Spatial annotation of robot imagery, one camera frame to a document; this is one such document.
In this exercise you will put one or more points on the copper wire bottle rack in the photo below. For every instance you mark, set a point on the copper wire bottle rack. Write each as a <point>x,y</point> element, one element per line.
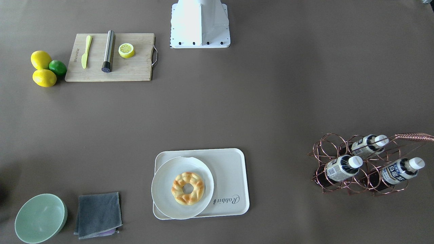
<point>399,147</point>

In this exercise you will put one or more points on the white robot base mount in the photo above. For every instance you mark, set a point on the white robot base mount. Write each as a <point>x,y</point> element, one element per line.
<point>200,24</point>

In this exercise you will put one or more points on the white round plate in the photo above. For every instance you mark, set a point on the white round plate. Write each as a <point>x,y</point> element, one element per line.
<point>162,187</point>

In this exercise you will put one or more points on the green lime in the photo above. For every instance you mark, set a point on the green lime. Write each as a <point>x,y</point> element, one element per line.
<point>57,67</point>

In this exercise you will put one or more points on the grey folded cloth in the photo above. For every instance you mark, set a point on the grey folded cloth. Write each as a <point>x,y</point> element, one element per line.
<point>98,215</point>

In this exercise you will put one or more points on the yellow lemon lower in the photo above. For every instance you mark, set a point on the yellow lemon lower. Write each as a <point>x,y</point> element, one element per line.
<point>44,77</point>

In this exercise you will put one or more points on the white rabbit serving tray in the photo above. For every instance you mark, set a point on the white rabbit serving tray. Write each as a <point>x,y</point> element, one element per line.
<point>231,195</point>

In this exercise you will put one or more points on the yellow lemon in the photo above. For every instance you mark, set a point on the yellow lemon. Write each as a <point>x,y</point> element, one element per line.
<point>44,77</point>
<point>40,59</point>

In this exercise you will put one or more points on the steel muddler with black tip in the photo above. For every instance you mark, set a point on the steel muddler with black tip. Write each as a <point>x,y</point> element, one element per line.
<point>106,65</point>

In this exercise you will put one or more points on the yellow-green plastic knife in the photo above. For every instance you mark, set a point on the yellow-green plastic knife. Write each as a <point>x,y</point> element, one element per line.
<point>84,58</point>

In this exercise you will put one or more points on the braided ring bread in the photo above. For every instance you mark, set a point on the braided ring bread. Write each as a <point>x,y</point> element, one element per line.
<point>188,188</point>

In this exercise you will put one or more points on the yellow lemon upper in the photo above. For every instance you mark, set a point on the yellow lemon upper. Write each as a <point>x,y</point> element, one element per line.
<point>40,59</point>

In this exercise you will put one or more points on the half lemon slice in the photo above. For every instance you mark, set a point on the half lemon slice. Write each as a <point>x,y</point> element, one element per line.
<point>126,50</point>

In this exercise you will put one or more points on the wooden cutting board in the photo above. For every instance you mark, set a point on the wooden cutting board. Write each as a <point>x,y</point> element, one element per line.
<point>136,68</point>

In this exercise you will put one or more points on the mint green bowl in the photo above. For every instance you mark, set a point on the mint green bowl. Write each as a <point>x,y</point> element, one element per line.
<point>40,218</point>

